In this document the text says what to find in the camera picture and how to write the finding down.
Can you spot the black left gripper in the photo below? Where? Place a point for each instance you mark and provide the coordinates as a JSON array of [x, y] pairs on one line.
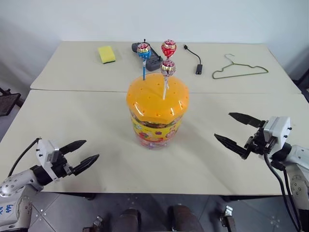
[[61, 168]]

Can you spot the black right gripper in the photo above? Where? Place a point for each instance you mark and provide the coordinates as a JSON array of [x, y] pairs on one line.
[[257, 143]]

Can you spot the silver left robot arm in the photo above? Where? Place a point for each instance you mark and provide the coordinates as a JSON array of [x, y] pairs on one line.
[[17, 180]]

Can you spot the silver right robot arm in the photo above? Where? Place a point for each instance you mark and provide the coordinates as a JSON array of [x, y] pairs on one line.
[[299, 157]]

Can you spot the dark red lollipop white stick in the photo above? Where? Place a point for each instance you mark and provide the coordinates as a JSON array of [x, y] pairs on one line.
[[167, 68]]

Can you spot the bright red wrapped lollipop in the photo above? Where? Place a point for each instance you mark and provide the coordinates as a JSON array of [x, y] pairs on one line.
[[169, 48]]

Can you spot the blue wrapped lollipop blue stick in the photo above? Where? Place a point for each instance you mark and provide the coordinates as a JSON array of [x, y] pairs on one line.
[[143, 51]]

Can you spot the clear candy jar colourful label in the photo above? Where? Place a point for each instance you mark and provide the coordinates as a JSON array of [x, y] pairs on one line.
[[154, 135]]

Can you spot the dark brown rounded shape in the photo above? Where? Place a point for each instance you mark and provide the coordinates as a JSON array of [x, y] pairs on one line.
[[186, 220], [129, 221]]

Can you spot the black mesh chair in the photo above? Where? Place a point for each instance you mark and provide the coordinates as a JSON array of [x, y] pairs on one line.
[[7, 101]]

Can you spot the orange plastic lollipop jar lid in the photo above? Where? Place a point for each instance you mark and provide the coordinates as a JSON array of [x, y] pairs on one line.
[[154, 101]]

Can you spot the yellow sponge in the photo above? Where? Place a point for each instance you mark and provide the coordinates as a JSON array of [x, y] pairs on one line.
[[106, 54]]

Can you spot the grey power strip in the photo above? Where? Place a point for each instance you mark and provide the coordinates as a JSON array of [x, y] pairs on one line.
[[153, 61]]

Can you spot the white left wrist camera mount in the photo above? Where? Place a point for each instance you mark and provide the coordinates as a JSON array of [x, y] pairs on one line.
[[46, 149]]

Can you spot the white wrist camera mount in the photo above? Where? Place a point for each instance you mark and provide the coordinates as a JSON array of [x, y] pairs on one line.
[[277, 130], [46, 149]]

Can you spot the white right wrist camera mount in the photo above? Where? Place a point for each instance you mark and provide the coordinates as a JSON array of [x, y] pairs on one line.
[[277, 130]]

